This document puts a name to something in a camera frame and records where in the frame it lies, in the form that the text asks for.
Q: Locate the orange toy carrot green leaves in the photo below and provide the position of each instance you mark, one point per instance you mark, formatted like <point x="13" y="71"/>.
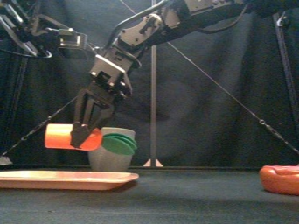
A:
<point x="57" y="137"/>

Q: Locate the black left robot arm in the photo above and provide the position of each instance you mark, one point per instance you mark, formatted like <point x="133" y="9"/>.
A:
<point x="23" y="32"/>

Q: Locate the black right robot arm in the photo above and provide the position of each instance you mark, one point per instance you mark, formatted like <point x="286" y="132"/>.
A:
<point x="201" y="8"/>

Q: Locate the pink plate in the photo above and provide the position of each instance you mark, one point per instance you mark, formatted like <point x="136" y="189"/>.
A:
<point x="65" y="179"/>

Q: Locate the grey cup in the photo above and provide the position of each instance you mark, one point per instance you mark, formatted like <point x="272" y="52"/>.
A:
<point x="111" y="162"/>

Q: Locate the black cloth backdrop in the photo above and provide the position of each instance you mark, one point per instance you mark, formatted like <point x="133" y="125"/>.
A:
<point x="201" y="122"/>

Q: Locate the orange red toy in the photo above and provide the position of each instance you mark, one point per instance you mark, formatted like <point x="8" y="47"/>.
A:
<point x="280" y="179"/>

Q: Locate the grey vertical frame pole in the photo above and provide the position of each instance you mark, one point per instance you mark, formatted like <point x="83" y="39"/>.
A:
<point x="153" y="116"/>

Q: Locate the black side frame post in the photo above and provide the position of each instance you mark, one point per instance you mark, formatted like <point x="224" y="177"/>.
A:
<point x="286" y="73"/>

